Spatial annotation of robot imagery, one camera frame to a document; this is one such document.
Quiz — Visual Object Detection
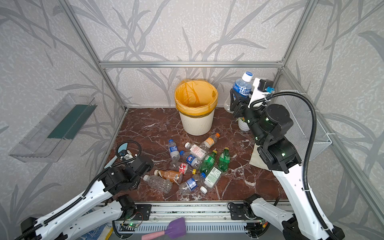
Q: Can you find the blue label bottle white cap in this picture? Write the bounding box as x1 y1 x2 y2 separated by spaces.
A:
224 72 254 113

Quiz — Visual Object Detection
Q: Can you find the clear unlabelled bottle white cap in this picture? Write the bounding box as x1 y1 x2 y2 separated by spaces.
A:
143 175 173 194

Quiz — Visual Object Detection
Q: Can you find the brown tea bottle white cap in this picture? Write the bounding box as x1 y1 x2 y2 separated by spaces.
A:
154 170 183 184

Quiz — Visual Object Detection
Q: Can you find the dark green bottle yellow cap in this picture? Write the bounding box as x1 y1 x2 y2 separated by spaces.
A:
218 147 231 173

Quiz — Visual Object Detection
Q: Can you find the white green label bottle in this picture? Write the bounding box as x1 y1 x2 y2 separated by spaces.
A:
200 166 223 194

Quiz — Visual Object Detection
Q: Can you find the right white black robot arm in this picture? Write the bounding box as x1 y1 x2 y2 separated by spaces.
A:
230 90 345 240

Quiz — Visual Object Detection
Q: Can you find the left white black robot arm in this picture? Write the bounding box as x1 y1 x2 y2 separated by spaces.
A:
18 155 154 240

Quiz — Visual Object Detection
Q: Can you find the white ribbed trash bin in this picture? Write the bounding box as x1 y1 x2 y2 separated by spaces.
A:
179 110 215 136

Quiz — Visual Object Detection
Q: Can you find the orange plastic bin liner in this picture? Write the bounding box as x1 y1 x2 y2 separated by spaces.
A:
174 79 219 118

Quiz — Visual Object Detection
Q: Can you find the white pot with flowers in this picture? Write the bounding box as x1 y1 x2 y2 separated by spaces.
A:
238 118 250 132

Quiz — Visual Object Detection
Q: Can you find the light blue small trowel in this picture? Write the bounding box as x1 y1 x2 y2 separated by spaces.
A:
104 143 128 169

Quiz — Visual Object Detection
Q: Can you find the clear bottle blue cap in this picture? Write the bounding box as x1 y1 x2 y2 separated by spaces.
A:
168 140 180 161

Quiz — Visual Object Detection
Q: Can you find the clear bottle red label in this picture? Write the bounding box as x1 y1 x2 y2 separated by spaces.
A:
170 161 198 175

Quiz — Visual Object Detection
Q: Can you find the clear bottle orange label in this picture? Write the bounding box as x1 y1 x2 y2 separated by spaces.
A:
199 133 220 152

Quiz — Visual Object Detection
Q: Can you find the Pepsi label clear bottle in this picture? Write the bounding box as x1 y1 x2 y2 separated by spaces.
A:
180 151 202 169

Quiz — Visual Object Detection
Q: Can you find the pale green rubber glove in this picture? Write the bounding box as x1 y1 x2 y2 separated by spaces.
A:
249 145 269 171

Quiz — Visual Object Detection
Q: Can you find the crushed bottle blue label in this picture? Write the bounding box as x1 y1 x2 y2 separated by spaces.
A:
179 173 206 195

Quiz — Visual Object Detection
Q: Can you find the green circuit board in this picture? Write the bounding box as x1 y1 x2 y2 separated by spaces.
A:
120 223 141 232

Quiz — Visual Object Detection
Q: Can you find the clear bottle pink label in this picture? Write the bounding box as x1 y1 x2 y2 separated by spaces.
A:
185 142 207 160

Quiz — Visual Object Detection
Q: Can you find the purple pink silicone spatula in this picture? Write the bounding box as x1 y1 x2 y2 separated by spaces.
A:
141 218 187 240

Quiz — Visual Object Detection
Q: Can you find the blue dotted work glove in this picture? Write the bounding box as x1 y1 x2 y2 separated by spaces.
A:
79 224 113 240

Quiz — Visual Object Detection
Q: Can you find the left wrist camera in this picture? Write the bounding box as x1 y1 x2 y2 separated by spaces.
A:
118 150 133 161

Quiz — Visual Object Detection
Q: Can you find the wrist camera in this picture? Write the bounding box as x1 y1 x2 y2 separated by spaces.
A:
248 78 275 108
118 150 133 161

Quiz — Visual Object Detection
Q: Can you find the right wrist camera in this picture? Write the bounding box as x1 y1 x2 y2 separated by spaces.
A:
248 78 275 108

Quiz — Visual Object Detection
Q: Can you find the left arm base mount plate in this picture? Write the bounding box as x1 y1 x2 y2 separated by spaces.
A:
120 204 152 221

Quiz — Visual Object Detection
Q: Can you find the white wire mesh basket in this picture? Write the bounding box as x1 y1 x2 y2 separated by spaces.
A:
276 96 332 160

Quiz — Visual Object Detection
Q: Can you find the aluminium front rail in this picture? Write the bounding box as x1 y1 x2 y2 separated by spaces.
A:
104 200 301 224

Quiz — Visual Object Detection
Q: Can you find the clear plastic wall shelf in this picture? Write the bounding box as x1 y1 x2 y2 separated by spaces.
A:
9 94 98 163

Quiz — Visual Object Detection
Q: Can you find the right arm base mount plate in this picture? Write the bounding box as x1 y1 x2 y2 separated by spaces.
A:
227 202 256 220

